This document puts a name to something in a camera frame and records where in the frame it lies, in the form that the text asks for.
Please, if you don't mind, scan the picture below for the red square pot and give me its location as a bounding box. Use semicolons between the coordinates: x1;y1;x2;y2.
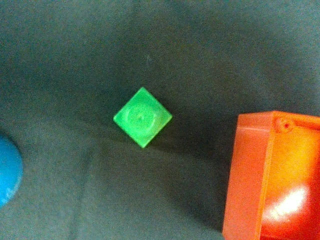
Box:
222;111;320;240

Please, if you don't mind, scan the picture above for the black tablecloth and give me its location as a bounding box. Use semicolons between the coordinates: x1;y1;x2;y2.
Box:
0;0;320;240

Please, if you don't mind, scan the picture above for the green toy block with letter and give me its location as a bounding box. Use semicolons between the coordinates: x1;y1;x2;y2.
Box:
113;87;173;148

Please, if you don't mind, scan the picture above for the blue ball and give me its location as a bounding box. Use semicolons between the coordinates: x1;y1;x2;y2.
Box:
0;135;23;208

